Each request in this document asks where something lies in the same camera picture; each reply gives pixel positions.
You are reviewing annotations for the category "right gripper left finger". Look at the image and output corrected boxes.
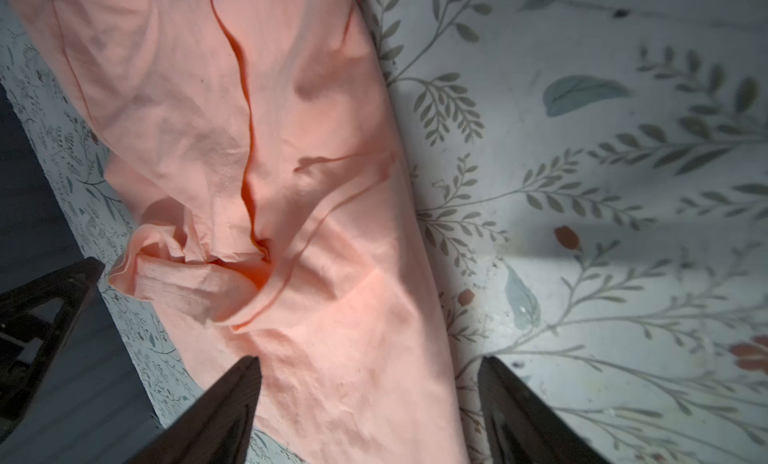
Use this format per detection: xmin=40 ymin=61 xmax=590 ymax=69
xmin=129 ymin=356 xmax=262 ymax=464

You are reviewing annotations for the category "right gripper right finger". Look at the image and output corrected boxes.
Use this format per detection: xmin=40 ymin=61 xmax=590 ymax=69
xmin=477 ymin=356 xmax=607 ymax=464

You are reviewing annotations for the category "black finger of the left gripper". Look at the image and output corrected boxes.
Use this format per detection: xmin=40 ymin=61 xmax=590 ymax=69
xmin=1 ymin=257 xmax=105 ymax=422

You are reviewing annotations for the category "peach orange t-shirt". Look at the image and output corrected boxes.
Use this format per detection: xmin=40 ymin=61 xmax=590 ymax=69
xmin=9 ymin=0 xmax=468 ymax=463

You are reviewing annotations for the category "floral patterned table mat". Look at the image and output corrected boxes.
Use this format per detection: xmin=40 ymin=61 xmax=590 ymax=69
xmin=1 ymin=0 xmax=767 ymax=463

